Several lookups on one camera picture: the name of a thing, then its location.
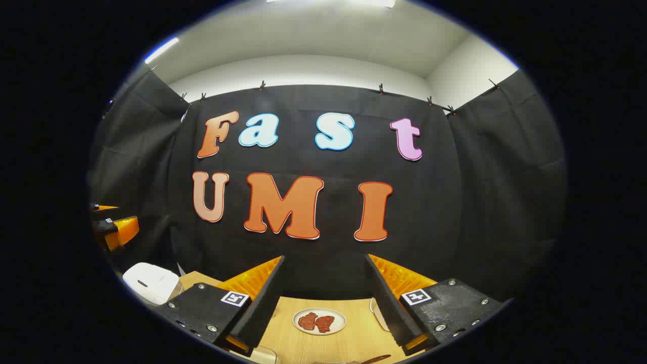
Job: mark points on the white round plate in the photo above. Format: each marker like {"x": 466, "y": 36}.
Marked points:
{"x": 321, "y": 331}

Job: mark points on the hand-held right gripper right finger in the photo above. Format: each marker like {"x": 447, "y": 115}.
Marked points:
{"x": 389, "y": 303}

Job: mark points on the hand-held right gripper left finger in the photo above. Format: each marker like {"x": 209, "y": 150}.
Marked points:
{"x": 263, "y": 303}

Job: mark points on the black backdrop cloth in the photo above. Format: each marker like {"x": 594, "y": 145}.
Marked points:
{"x": 455, "y": 202}

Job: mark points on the white rice cooker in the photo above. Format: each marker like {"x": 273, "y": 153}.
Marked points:
{"x": 149, "y": 280}

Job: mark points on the red meat piece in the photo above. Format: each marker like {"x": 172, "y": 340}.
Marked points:
{"x": 325, "y": 323}
{"x": 307, "y": 321}

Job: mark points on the ceiling strip light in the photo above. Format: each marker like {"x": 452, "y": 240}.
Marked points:
{"x": 328, "y": 2}
{"x": 162, "y": 50}

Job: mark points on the row of black cloth clips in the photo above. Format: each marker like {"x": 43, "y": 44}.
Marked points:
{"x": 262, "y": 86}

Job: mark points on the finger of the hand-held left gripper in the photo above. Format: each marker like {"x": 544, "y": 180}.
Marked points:
{"x": 121, "y": 231}
{"x": 103, "y": 208}

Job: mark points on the white toaster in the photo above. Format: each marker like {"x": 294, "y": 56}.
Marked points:
{"x": 376, "y": 313}

